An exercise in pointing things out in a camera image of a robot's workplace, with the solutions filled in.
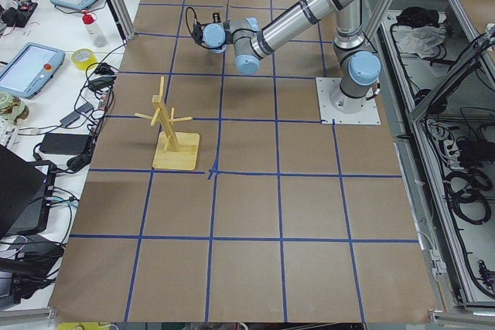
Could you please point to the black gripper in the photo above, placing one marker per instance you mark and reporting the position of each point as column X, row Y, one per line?
column 217, row 49

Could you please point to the light blue plastic cup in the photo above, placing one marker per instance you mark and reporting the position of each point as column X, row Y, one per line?
column 220, row 49

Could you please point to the wooden cup rack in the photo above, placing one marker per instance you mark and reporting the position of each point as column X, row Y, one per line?
column 174, row 150

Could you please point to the squeeze bottle with red cap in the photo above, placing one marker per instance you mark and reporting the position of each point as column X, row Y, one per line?
column 96, row 35

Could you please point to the yellow tape roll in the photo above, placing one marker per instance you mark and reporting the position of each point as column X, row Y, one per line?
column 84, row 59

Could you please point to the teach pendant near yellow tape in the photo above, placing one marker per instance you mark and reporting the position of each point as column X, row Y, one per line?
column 31, row 69

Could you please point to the black power brick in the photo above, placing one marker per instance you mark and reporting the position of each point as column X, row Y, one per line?
column 64, row 144

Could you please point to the green glass jar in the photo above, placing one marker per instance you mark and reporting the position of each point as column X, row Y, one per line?
column 12, row 107

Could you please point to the white crumpled cloth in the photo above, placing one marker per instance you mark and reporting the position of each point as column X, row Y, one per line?
column 423, row 41

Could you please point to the black laptop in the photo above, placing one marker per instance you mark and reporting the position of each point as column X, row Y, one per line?
column 25, row 191

